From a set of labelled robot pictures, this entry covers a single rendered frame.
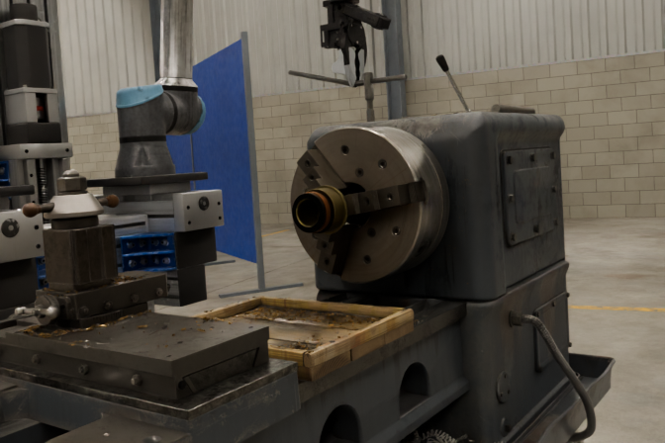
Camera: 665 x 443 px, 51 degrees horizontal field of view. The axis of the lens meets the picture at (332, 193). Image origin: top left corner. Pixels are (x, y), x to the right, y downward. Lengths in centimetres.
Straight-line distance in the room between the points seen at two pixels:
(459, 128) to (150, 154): 77
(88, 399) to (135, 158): 96
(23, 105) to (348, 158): 76
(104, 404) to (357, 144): 73
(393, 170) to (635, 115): 996
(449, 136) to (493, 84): 1006
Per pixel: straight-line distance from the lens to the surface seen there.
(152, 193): 172
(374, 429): 122
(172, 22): 192
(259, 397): 85
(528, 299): 169
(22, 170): 169
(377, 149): 134
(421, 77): 1181
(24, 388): 102
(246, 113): 630
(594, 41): 1139
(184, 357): 80
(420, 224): 131
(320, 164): 138
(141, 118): 178
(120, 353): 85
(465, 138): 142
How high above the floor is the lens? 118
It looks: 3 degrees down
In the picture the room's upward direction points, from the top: 4 degrees counter-clockwise
